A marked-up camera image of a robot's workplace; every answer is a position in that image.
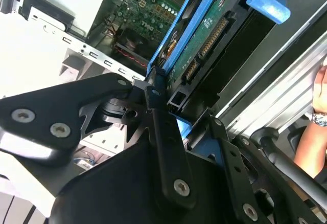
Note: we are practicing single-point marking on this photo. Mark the person's bare hand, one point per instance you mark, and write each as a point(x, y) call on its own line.
point(320, 91)

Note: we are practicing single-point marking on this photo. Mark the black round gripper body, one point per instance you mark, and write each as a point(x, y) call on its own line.
point(115, 188)

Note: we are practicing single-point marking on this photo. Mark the hard disk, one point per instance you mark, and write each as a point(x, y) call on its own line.
point(199, 42)

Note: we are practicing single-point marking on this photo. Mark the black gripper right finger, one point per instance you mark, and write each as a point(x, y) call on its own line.
point(240, 183)

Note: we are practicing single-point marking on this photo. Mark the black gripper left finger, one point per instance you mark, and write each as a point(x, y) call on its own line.
point(51, 101)

